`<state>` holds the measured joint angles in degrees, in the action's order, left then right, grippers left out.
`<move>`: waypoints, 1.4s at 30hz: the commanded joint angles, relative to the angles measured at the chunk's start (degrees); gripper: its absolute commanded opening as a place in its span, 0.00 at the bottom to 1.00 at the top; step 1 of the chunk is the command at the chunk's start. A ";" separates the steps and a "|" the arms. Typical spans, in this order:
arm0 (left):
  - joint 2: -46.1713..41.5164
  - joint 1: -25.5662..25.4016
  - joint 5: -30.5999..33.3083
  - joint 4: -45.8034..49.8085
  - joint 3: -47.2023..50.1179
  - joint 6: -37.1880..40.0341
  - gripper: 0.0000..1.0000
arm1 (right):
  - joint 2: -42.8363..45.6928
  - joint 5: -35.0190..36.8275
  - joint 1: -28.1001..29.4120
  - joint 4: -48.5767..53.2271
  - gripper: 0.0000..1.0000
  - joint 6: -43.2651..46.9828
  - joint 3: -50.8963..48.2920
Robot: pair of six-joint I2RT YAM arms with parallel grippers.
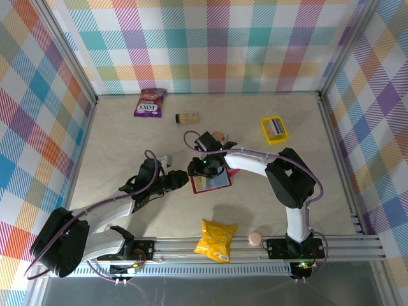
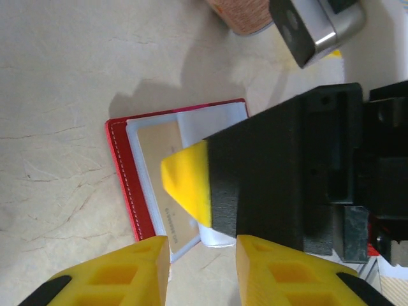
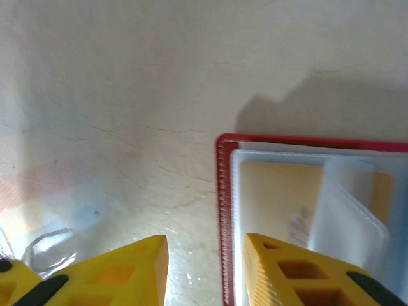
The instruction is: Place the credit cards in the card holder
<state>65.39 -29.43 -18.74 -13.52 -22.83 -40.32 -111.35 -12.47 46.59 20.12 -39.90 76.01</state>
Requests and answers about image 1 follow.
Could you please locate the small brown bottle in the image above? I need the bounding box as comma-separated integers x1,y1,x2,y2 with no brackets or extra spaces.
174,111,200,125

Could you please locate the aluminium side rail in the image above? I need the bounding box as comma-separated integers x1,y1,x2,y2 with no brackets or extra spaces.
317,95,366,237
59,98,98,238

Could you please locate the yellow chips bag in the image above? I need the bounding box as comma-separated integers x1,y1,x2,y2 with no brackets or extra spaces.
194,219,239,265

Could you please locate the aluminium front rail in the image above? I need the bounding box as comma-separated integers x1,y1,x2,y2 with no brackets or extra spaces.
34,235,387,265

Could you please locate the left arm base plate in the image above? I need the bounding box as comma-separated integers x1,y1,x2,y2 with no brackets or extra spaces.
96,239,156,261

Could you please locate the aluminium corner post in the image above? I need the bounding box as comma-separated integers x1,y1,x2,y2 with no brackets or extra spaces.
317,0,383,99
33,0,98,106

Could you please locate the purple candy bag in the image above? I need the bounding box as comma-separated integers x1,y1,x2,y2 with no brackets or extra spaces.
133,89,168,119

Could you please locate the black connector board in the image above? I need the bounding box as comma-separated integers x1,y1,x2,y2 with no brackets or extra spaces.
291,261,314,277
110,263,143,277

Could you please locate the slotted cable duct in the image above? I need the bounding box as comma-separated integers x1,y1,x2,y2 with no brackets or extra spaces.
49,263,294,279

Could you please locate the red card holder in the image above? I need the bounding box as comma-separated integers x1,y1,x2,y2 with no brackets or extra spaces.
190,168,240,194

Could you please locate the yellow card tray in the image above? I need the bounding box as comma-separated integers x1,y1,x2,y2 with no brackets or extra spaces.
260,116,290,146

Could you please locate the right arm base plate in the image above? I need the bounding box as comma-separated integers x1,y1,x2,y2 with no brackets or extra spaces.
266,238,326,259

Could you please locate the white orange credit card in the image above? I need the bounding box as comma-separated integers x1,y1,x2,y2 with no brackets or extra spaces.
266,119,282,136

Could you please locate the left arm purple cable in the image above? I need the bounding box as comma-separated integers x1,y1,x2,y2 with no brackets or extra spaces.
24,150,160,284

